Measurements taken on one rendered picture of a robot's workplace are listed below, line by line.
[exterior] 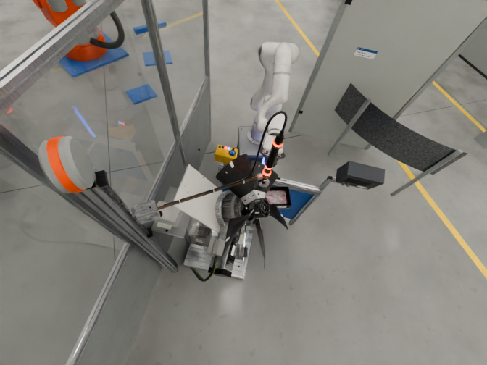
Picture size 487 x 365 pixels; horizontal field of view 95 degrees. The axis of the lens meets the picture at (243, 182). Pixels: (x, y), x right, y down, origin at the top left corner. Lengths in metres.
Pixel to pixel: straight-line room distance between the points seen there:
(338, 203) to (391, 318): 1.28
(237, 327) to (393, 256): 1.92
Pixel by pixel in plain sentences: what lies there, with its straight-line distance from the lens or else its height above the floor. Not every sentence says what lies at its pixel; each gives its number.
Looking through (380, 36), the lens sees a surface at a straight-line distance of 2.81.
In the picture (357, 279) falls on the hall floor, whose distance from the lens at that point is 2.89.
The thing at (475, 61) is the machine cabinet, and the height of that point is 0.12.
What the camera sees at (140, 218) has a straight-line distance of 1.10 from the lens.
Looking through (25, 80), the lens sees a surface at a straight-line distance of 0.84.
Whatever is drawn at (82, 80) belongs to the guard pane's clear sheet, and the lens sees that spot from 1.00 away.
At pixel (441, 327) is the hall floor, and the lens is 3.35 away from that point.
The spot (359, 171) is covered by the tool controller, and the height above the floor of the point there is 1.24.
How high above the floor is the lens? 2.45
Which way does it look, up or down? 60 degrees down
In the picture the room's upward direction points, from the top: 12 degrees clockwise
